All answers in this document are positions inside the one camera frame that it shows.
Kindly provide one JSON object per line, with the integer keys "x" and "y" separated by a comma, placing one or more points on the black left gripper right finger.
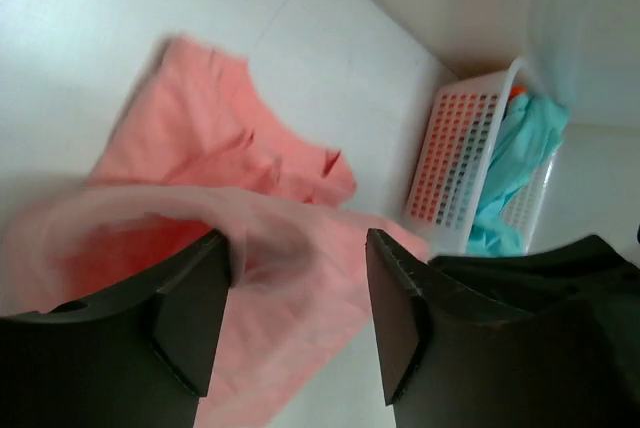
{"x": 543, "y": 340}

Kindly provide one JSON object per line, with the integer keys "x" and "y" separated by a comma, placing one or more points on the white plastic basket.
{"x": 460, "y": 137}

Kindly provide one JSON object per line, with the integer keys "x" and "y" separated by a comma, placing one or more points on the teal t-shirt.
{"x": 530, "y": 132}

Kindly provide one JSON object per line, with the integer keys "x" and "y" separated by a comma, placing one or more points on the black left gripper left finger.
{"x": 139, "y": 353}

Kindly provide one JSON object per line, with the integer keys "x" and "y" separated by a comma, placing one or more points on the pink t-shirt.
{"x": 198, "y": 150}

